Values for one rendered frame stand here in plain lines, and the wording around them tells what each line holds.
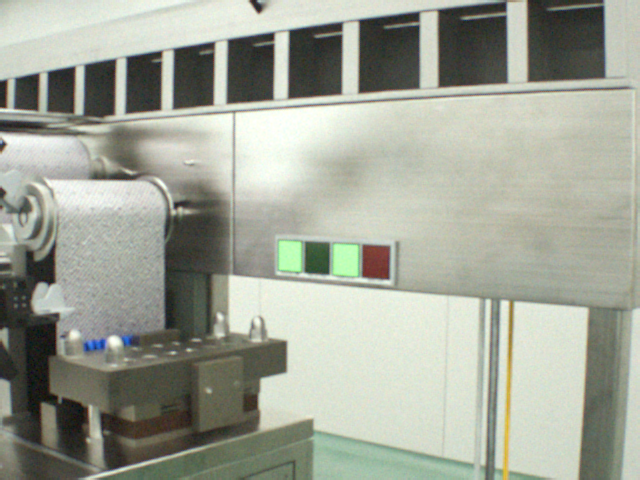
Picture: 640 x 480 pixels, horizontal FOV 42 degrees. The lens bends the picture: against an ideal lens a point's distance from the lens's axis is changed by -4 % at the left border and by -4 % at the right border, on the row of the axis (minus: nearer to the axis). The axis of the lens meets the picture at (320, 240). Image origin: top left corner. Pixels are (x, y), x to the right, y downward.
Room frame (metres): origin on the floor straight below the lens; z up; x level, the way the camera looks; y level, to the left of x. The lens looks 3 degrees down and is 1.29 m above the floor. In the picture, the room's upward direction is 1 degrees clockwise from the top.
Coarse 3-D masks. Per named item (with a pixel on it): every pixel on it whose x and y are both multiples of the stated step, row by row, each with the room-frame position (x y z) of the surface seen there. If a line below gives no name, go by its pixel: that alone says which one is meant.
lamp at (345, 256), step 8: (336, 248) 1.43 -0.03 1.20; (344, 248) 1.42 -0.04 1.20; (352, 248) 1.41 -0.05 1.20; (336, 256) 1.43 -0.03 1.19; (344, 256) 1.42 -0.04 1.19; (352, 256) 1.41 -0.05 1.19; (336, 264) 1.43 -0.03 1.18; (344, 264) 1.42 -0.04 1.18; (352, 264) 1.41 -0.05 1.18; (336, 272) 1.43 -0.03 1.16; (344, 272) 1.42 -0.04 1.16; (352, 272) 1.41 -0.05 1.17
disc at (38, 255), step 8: (32, 176) 1.44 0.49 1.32; (40, 176) 1.42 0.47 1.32; (24, 184) 1.45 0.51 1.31; (40, 184) 1.42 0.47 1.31; (48, 184) 1.41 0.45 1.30; (16, 192) 1.47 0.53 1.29; (48, 192) 1.41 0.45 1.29; (56, 200) 1.40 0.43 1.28; (56, 208) 1.39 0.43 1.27; (56, 216) 1.39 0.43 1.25; (56, 224) 1.39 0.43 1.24; (56, 232) 1.39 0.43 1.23; (16, 240) 1.47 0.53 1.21; (48, 240) 1.41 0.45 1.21; (48, 248) 1.41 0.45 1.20; (32, 256) 1.44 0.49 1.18; (40, 256) 1.42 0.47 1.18
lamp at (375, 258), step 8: (368, 248) 1.39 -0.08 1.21; (376, 248) 1.38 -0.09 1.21; (384, 248) 1.37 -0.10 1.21; (368, 256) 1.39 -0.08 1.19; (376, 256) 1.38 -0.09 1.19; (384, 256) 1.37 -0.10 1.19; (368, 264) 1.39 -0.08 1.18; (376, 264) 1.38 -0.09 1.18; (384, 264) 1.37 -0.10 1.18; (368, 272) 1.39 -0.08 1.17; (376, 272) 1.38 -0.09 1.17; (384, 272) 1.37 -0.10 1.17
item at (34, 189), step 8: (32, 184) 1.42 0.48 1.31; (24, 192) 1.44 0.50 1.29; (32, 192) 1.42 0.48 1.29; (40, 192) 1.41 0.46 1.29; (16, 200) 1.46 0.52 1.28; (40, 200) 1.41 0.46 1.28; (48, 200) 1.40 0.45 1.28; (48, 208) 1.40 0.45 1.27; (48, 216) 1.40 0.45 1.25; (48, 224) 1.40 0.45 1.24; (40, 232) 1.41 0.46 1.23; (48, 232) 1.40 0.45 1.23; (24, 240) 1.44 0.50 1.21; (32, 240) 1.42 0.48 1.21; (40, 240) 1.41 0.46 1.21; (32, 248) 1.42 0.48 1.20; (40, 248) 1.42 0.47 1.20
